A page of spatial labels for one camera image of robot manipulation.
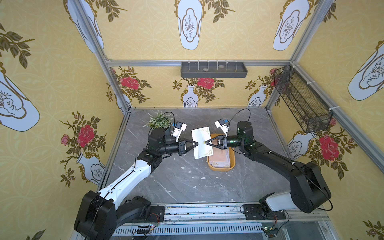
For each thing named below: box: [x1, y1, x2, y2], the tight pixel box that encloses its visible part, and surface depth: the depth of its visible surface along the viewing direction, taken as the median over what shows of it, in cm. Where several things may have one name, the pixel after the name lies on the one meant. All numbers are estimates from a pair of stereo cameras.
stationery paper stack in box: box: [209, 140, 231, 168], surface depth 92 cm
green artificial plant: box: [142, 110, 173, 131], surface depth 92 cm
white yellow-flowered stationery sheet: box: [191, 126, 214, 160], surface depth 74 cm
